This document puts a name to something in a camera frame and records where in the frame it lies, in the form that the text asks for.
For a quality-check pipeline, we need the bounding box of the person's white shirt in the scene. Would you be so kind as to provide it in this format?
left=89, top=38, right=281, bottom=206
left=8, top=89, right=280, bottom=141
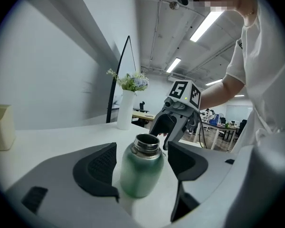
left=225, top=0, right=285, bottom=152

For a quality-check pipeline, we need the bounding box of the white vase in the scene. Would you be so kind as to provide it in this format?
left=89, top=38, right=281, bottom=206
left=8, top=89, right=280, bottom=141
left=116, top=89, right=137, bottom=131

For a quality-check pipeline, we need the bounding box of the blue and white flower bouquet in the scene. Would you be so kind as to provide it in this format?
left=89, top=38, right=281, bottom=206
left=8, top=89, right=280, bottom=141
left=106, top=68, right=150, bottom=93

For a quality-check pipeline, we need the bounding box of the white ceiling air conditioner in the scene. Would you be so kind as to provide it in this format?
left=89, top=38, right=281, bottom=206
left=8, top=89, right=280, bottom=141
left=168, top=72, right=187, bottom=82

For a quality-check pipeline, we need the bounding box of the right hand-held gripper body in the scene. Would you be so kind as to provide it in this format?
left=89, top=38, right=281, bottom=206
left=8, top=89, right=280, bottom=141
left=162, top=79, right=202, bottom=131

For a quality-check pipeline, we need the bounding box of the person's neck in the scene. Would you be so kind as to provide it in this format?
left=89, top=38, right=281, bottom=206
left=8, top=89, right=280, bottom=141
left=237, top=0, right=260, bottom=26

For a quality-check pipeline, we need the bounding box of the yellow wooden table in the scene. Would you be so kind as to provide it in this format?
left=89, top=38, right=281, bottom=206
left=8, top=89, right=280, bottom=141
left=132, top=110, right=156, bottom=122

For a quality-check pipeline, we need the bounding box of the cream box with red button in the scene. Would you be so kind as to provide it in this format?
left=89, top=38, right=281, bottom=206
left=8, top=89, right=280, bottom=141
left=0, top=104, right=17, bottom=152

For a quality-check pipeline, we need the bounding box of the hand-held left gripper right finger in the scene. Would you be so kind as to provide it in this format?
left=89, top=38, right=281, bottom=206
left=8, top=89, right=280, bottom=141
left=167, top=141, right=239, bottom=223

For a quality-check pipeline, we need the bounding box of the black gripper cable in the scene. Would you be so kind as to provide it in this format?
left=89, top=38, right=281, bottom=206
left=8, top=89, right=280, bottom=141
left=196, top=112, right=209, bottom=150

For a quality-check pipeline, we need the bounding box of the white office desk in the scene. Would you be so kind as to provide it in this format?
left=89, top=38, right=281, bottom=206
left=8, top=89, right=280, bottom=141
left=200, top=119, right=241, bottom=150

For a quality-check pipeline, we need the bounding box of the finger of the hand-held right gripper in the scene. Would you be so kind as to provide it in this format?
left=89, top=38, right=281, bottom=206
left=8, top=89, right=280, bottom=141
left=149, top=112, right=178, bottom=137
left=162, top=117, right=189, bottom=151

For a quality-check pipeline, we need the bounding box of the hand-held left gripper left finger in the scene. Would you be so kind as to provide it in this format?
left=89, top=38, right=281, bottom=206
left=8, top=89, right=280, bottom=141
left=4, top=142, right=139, bottom=228

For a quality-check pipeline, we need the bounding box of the whiteboard with black stand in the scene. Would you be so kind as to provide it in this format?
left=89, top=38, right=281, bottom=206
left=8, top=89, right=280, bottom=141
left=105, top=35, right=137, bottom=124

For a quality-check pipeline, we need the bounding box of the blue box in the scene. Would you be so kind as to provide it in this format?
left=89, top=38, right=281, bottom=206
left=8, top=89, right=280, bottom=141
left=209, top=114, right=220, bottom=126

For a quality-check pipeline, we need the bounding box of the person's right forearm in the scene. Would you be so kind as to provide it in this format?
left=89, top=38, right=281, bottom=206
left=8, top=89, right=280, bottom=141
left=199, top=79, right=247, bottom=109

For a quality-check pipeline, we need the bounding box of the dark green metal-capped cylinder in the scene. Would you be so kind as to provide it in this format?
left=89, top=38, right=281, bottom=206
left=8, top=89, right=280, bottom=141
left=120, top=133, right=165, bottom=199

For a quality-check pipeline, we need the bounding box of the long ceiling tube light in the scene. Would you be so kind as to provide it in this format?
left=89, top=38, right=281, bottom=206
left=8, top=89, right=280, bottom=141
left=189, top=10, right=225, bottom=43

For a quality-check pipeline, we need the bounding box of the black desk chair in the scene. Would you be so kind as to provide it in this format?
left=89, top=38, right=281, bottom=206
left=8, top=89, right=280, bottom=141
left=237, top=119, right=248, bottom=138

